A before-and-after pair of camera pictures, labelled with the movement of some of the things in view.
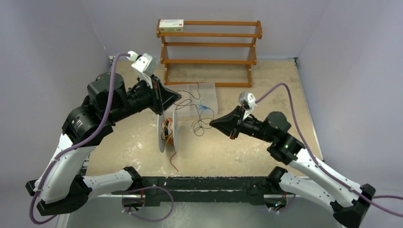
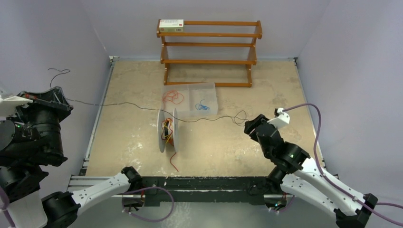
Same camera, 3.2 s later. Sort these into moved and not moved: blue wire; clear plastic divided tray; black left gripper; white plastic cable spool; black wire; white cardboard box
Moved: black left gripper; black wire
Not moved: white plastic cable spool; clear plastic divided tray; white cardboard box; blue wire
